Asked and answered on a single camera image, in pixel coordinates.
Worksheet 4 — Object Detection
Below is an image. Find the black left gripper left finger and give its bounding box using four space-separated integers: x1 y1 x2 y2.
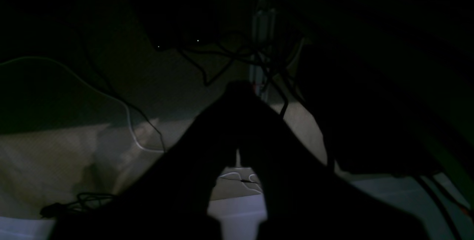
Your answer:
49 81 243 240

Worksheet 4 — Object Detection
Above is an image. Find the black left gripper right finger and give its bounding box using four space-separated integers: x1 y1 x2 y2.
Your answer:
237 81 429 240

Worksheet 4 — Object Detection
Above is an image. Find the white cable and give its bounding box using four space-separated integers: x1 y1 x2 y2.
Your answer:
0 56 165 153

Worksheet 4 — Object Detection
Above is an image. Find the black cable bundle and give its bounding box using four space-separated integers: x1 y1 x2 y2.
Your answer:
178 29 308 118

